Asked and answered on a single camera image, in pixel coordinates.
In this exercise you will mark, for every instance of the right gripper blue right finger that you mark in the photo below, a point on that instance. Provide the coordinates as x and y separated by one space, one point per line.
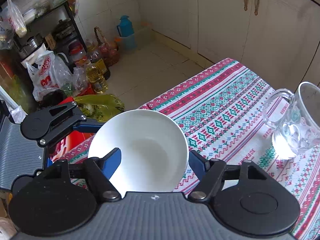
209 174

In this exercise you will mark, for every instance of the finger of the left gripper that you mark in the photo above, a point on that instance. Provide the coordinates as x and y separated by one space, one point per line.
88 126

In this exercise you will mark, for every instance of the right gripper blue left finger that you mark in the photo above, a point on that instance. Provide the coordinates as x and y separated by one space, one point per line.
98 173

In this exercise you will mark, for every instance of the white bowl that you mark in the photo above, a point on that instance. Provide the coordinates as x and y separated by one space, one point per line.
154 151

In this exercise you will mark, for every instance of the white kitchen cabinets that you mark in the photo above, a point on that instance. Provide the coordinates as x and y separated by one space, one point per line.
277 39

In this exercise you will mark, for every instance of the green vegetable bag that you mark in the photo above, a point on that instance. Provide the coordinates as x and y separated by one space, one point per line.
101 107

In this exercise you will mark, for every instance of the red cardboard box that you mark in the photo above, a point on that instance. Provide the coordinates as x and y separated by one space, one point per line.
74 147

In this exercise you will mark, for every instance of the cooking oil bottle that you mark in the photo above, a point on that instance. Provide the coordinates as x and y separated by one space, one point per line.
95 78

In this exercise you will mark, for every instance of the patterned tablecloth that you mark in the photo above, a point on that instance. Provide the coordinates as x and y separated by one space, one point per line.
220 112

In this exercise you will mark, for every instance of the red white plastic bag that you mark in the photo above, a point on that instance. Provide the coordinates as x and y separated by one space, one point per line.
50 75

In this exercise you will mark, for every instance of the blue thermos jug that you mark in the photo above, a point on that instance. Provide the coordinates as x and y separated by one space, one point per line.
126 33

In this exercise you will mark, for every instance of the clear glass mug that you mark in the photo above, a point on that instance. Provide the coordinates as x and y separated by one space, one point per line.
297 131

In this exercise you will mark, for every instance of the black metal shelf rack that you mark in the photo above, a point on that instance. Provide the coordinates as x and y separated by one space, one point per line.
44 17

